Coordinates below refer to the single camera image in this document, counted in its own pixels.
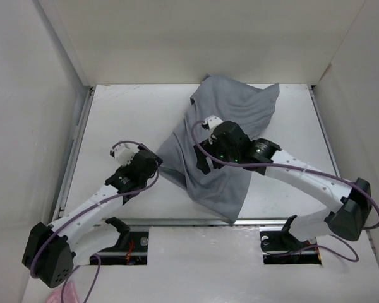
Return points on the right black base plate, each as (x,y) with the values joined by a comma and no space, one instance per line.
(283,249)

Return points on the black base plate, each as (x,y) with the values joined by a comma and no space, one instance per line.
(283,249)
(130,249)

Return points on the grey pillowcase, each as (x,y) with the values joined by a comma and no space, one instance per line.
(222,190)

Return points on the aluminium front rail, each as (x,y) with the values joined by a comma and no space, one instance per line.
(202,222)

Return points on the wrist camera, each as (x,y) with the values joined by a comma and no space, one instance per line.
(122,154)
(210,123)

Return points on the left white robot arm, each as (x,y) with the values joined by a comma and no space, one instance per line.
(53,250)

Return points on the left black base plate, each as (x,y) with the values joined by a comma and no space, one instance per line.
(130,249)

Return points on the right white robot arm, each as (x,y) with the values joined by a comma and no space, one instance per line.
(347,204)

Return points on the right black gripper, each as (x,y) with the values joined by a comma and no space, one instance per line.
(204,149)

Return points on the white foam front board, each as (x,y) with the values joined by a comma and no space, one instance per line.
(224,264)

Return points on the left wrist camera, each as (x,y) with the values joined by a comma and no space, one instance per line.
(122,154)

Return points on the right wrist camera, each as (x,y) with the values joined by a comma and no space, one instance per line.
(210,123)

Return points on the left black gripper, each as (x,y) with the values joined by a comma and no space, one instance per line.
(157,163)

